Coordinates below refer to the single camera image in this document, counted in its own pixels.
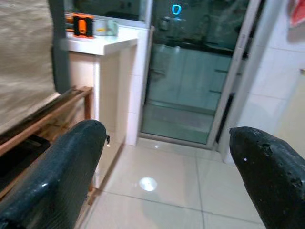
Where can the red cloth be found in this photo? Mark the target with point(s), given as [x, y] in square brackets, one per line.
[297, 12]

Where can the dark glass window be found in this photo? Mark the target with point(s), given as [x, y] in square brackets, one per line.
[107, 8]

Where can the white counter ledge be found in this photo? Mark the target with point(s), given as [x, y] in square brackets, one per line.
[114, 95]

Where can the grey steel fridge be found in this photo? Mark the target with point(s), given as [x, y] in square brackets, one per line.
[23, 55]

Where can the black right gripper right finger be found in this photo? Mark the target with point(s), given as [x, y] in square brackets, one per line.
[274, 176]

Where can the cream yellow panel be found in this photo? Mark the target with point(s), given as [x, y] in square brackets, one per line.
[294, 112]

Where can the wooden slatted rack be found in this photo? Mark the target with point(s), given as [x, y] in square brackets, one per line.
[87, 105]

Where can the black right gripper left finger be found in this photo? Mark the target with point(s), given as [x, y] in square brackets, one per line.
[54, 171]

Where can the orange black tool case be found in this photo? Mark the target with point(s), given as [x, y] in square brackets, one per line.
[82, 26]

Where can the green glass sliding door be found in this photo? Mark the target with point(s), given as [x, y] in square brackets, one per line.
[186, 78]

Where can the white box yellow mark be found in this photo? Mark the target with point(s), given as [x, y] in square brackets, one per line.
[101, 28]

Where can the pale green cup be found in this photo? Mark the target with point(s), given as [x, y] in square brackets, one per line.
[113, 28]

